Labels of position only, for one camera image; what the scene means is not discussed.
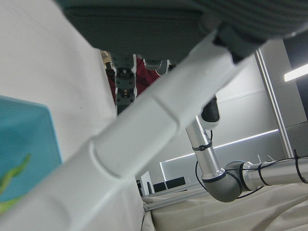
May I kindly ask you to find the light blue plastic bin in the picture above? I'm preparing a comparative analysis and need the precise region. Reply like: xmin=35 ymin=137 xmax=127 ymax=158
xmin=0 ymin=95 xmax=64 ymax=203

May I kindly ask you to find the beige cloth cover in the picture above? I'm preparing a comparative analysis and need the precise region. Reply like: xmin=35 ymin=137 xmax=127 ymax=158
xmin=141 ymin=181 xmax=308 ymax=231

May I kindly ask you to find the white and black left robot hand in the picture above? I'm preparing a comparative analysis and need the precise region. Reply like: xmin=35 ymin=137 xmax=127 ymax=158
xmin=0 ymin=0 xmax=308 ymax=231

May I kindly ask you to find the white ceiling light strip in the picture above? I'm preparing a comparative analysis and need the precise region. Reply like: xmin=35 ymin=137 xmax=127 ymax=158
xmin=283 ymin=64 xmax=308 ymax=82

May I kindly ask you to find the aluminium frame rail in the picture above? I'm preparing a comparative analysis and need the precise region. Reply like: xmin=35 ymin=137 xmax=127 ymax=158
xmin=143 ymin=189 xmax=205 ymax=212

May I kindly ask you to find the white cabinet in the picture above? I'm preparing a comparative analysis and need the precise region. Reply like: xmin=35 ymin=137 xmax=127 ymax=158
xmin=140 ymin=170 xmax=153 ymax=197

